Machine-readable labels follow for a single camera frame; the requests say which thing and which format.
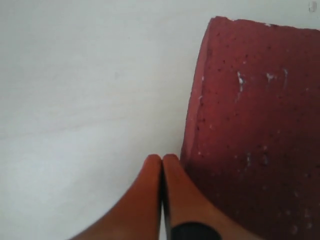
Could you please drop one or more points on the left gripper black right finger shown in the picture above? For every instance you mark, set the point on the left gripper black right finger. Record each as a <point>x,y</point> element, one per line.
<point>188,214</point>

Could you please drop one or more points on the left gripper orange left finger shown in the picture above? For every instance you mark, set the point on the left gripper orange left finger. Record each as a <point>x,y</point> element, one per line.
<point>137,214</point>

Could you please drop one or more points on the red brick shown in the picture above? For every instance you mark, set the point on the red brick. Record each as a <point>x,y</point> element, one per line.
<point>252,132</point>

